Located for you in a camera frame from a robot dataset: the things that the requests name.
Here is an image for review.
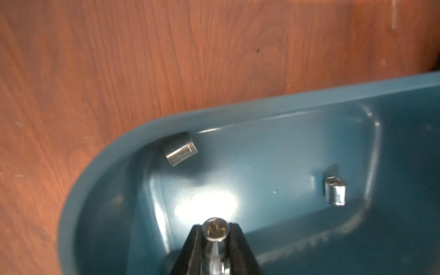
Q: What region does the long chrome socket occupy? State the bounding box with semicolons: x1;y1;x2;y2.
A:
201;217;231;275

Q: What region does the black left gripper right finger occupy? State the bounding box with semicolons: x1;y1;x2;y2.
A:
229;223;263;275

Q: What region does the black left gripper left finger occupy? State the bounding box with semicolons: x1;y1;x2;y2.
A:
170;225;201;275

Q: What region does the teal plastic storage box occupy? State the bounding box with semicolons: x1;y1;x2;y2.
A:
58;72;440;275

